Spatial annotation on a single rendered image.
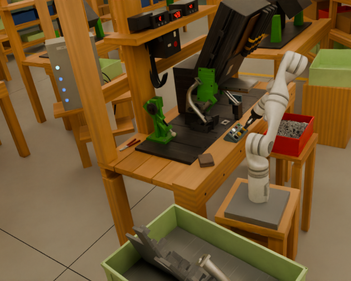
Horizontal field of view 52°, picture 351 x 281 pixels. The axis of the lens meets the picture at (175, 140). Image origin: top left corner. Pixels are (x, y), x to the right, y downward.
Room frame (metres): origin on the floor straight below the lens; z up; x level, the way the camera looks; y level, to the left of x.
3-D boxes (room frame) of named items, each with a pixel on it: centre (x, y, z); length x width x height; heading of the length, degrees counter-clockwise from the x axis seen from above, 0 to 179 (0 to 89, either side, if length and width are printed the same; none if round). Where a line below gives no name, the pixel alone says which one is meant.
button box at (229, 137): (1.88, -0.37, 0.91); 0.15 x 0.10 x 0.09; 142
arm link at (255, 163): (1.31, -0.35, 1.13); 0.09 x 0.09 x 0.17; 49
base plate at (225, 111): (2.22, -0.25, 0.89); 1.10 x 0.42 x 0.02; 142
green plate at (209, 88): (2.12, -0.25, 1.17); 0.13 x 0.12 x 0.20; 142
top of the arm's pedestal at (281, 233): (1.31, -0.35, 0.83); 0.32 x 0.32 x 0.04; 58
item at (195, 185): (2.04, -0.47, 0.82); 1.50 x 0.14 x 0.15; 142
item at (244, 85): (2.22, -0.38, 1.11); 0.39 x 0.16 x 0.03; 52
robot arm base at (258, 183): (1.31, -0.35, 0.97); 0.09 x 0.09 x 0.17; 65
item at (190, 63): (2.39, -0.21, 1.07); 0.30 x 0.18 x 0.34; 142
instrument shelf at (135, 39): (2.38, -0.05, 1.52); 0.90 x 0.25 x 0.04; 142
